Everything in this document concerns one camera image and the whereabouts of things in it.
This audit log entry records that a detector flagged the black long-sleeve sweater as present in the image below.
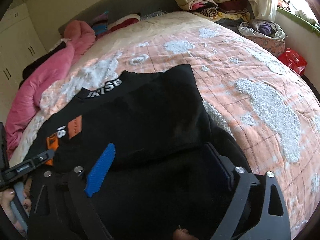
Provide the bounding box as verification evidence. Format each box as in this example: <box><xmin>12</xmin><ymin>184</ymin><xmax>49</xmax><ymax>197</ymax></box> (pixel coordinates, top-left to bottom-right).
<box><xmin>28</xmin><ymin>64</ymin><xmax>249</xmax><ymax>239</ymax></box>

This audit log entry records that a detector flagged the person's left hand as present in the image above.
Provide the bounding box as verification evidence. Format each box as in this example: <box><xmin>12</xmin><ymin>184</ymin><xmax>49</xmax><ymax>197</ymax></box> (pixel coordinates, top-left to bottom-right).
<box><xmin>1</xmin><ymin>177</ymin><xmax>32</xmax><ymax>235</ymax></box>

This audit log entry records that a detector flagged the peach quilted bedspread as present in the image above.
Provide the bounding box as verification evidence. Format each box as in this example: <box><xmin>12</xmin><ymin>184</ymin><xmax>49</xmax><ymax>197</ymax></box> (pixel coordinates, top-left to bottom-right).
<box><xmin>10</xmin><ymin>12</ymin><xmax>319</xmax><ymax>238</ymax></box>

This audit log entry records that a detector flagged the black garment on duvet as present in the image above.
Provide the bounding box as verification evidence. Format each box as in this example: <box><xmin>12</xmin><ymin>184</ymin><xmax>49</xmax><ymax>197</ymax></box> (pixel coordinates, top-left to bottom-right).
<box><xmin>18</xmin><ymin>41</ymin><xmax>67</xmax><ymax>88</ymax></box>

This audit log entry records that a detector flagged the red plastic bag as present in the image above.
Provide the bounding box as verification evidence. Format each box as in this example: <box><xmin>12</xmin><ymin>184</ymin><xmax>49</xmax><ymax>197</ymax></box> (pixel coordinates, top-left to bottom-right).
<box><xmin>278</xmin><ymin>48</ymin><xmax>308</xmax><ymax>76</ymax></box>

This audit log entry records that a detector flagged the cream wardrobe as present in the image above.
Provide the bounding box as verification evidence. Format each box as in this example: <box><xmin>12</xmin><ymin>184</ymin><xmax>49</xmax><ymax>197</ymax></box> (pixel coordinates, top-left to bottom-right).
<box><xmin>0</xmin><ymin>4</ymin><xmax>47</xmax><ymax>122</ymax></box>

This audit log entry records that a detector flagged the pink duvet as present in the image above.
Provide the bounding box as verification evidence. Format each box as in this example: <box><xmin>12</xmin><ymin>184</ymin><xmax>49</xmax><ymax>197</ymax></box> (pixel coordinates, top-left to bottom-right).
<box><xmin>5</xmin><ymin>20</ymin><xmax>95</xmax><ymax>159</ymax></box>

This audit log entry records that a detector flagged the floral laundry basket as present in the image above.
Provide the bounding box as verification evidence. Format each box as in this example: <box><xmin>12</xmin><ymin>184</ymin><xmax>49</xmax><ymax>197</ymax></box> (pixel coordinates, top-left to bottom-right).
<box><xmin>238</xmin><ymin>20</ymin><xmax>286</xmax><ymax>57</ymax></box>

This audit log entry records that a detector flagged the striped colourful pillow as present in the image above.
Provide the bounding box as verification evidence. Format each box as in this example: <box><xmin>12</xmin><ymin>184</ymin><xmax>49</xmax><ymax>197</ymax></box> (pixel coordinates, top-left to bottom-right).
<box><xmin>89</xmin><ymin>10</ymin><xmax>109</xmax><ymax>36</ymax></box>

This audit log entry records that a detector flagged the red and white pillow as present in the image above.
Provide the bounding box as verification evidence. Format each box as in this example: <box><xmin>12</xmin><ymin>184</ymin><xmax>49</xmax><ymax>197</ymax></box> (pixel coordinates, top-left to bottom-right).
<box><xmin>108</xmin><ymin>14</ymin><xmax>140</xmax><ymax>32</ymax></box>

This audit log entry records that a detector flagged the grey upholstered headboard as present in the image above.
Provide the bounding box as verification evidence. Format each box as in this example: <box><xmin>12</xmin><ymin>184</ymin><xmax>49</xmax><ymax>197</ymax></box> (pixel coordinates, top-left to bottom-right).
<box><xmin>59</xmin><ymin>0</ymin><xmax>179</xmax><ymax>35</ymax></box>

